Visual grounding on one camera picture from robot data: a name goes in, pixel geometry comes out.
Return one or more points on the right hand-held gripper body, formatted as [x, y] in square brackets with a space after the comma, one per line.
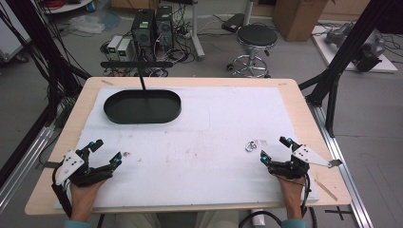
[291, 168]

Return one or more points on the white cylinder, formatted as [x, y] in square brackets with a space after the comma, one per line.
[258, 218]

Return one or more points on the small dark metal piece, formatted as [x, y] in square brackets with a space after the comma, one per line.
[126, 154]

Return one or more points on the person's right hand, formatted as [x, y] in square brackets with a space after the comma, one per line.
[294, 198]

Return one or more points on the white floor board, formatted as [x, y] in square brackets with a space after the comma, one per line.
[329, 53]

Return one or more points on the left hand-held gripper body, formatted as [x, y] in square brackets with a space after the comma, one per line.
[71, 163]

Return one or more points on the black computer tower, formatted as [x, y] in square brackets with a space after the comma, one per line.
[143, 31]
[164, 27]

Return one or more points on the brown cardboard box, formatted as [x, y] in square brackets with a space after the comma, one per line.
[297, 19]

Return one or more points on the black oval tray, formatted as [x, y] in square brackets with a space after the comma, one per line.
[142, 107]

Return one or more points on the aluminium rail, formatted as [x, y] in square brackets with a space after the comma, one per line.
[22, 164]
[345, 177]

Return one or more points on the black frame post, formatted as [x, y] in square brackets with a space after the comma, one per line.
[38, 47]
[348, 47]

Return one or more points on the grey and black robot device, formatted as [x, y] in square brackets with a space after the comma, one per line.
[364, 47]

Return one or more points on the black round stool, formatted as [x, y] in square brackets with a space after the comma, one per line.
[256, 36]

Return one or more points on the clear plastic bag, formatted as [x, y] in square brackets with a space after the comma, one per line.
[86, 24]

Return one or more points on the white power supply unit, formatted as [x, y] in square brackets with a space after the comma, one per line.
[114, 46]
[124, 49]

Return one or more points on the thin wooden stick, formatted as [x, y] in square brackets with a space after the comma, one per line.
[326, 190]

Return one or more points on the black camera stand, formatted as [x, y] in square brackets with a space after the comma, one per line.
[139, 65]

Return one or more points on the person's left hand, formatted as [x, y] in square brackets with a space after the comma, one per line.
[83, 199]

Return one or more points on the white table mat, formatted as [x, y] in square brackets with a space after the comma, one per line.
[196, 152]

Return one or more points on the black power adapter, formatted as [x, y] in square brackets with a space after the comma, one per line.
[233, 22]

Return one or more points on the white stand leg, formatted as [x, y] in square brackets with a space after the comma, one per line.
[197, 34]

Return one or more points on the person's legs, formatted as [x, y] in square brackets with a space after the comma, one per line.
[177, 220]

